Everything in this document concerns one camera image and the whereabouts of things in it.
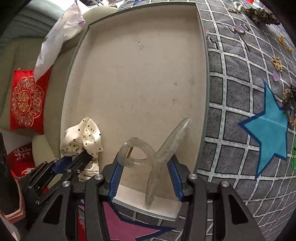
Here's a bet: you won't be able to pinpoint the clear plastic hair claw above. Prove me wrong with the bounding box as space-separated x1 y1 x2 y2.
117 118 192 209

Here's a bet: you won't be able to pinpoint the cream polka dot scrunchie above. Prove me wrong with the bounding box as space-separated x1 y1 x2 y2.
60 117 103 182

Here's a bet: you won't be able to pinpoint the brown braided hair tie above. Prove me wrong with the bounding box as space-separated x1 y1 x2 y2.
282 85 296 128

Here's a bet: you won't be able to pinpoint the green plastic bangle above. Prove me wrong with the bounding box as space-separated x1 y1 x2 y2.
291 144 296 170

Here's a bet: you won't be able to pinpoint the red printed cushion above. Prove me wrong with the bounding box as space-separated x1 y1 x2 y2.
7 143 36 177

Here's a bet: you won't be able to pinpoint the red embroidered cushion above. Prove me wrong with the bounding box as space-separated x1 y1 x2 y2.
9 69 51 135

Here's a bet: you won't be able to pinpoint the grey checked star bedspread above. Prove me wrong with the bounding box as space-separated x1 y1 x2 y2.
78 0 296 241

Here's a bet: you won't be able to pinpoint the shallow beige tray box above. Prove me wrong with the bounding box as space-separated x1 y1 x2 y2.
59 1 211 222

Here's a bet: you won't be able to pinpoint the beige leather sofa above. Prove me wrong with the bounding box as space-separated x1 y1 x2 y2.
1 4 117 177

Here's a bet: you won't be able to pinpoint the purple heart clip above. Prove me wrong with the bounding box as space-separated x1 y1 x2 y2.
273 70 280 82

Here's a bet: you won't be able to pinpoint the small black hairpins with pink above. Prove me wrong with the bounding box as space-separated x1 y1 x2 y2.
204 29 220 50

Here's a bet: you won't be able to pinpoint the white plastic bag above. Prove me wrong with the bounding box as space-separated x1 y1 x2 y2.
34 1 85 81

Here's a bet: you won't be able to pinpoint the gold flower hair clip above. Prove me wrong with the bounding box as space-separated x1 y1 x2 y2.
271 56 282 72

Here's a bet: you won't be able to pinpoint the black hairpin with purple charm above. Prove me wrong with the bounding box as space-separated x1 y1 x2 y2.
226 22 251 52

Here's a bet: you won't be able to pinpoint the gold hair claw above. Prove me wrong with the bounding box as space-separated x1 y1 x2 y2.
278 35 292 53

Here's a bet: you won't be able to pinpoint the leopard print scrunchie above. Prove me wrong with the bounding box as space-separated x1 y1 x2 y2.
241 7 280 25

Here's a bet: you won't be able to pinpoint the white bead bracelet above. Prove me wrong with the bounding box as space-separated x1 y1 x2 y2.
227 1 244 14

